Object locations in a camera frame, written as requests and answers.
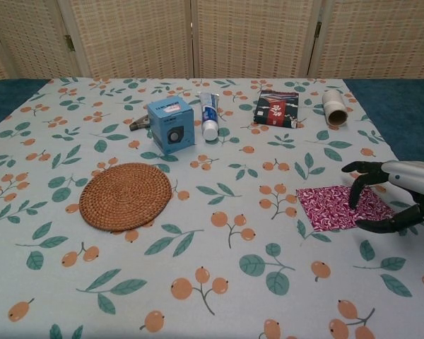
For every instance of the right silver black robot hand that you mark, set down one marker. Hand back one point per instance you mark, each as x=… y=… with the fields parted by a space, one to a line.
x=410 y=176

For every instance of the magenta patterned cloth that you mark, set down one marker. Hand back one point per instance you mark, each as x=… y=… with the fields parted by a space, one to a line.
x=321 y=208

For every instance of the white cardboard tube roll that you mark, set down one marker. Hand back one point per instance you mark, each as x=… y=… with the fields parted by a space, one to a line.
x=334 y=106

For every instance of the dark red printed packet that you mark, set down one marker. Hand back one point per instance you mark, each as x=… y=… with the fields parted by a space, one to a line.
x=275 y=109

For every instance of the brass screen hinge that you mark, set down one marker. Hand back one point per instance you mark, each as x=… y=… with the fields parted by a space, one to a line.
x=318 y=30
x=69 y=42

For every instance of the floral berry leaf tablecloth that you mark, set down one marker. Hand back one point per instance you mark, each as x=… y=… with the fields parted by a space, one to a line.
x=212 y=247

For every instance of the white blue toothpaste tube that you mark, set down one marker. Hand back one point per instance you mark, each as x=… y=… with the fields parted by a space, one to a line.
x=208 y=116

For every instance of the small blue cardboard box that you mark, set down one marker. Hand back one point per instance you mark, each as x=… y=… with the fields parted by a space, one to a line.
x=169 y=120

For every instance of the grey correction tape dispenser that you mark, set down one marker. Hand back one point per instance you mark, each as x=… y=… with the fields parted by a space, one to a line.
x=139 y=123

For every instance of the round woven rattan coaster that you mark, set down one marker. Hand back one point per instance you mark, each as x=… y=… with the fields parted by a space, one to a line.
x=125 y=196

